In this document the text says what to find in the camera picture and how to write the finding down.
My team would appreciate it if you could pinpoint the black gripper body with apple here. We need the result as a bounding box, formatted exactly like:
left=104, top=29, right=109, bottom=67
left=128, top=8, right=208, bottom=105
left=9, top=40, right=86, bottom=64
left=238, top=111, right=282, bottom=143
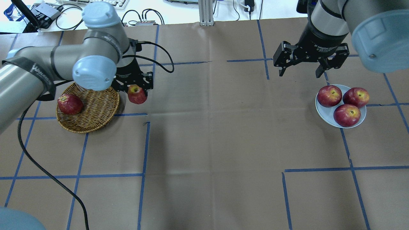
left=111, top=38, right=154, bottom=93

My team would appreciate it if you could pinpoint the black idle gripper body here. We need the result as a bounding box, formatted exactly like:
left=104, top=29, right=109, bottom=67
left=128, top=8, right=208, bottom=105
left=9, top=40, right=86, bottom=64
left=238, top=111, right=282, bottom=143
left=273, top=24, right=350, bottom=69

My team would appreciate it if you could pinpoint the red yellow apple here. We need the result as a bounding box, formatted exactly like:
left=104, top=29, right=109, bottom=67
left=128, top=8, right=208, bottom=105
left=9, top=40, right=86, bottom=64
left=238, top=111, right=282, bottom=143
left=127, top=84, right=147, bottom=104

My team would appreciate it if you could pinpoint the silver robot arm near basket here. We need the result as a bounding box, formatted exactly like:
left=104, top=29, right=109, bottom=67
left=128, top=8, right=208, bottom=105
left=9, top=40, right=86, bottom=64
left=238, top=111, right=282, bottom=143
left=0, top=2, right=153, bottom=132

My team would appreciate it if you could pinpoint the silver robot arm near plate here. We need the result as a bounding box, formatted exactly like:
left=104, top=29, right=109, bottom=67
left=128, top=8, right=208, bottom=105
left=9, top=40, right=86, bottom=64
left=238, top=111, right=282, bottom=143
left=273, top=0, right=409, bottom=78

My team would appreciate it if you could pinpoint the woven wicker basket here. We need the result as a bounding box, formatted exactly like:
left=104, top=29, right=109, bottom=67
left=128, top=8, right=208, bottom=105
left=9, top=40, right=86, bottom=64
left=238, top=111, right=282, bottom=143
left=56, top=83, right=120, bottom=133

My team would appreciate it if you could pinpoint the red apple on plate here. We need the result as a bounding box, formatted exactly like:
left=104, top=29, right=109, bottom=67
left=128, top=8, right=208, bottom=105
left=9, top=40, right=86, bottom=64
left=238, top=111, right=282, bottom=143
left=317, top=85, right=343, bottom=108
left=342, top=87, right=370, bottom=109
left=333, top=104, right=362, bottom=127

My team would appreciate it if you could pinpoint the light blue plate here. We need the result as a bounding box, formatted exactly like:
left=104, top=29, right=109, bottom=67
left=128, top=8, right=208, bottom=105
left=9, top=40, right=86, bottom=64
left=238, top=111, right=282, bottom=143
left=315, top=84, right=369, bottom=128

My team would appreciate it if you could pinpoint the red apple in basket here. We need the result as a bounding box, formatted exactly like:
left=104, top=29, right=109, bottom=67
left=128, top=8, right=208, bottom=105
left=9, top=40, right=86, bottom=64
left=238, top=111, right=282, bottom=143
left=58, top=94, right=84, bottom=115

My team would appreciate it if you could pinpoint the orange black usb hub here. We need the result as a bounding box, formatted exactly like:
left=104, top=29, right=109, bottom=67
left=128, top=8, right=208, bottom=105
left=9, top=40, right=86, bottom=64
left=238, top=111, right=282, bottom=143
left=135, top=20, right=158, bottom=26

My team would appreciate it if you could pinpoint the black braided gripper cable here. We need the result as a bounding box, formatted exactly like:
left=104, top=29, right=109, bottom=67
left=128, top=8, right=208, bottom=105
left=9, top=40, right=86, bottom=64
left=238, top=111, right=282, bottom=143
left=18, top=41, right=174, bottom=230

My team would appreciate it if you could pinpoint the aluminium frame post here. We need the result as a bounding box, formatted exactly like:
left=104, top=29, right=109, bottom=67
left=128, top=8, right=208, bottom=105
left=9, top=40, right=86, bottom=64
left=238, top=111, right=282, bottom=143
left=198, top=0, right=214, bottom=26

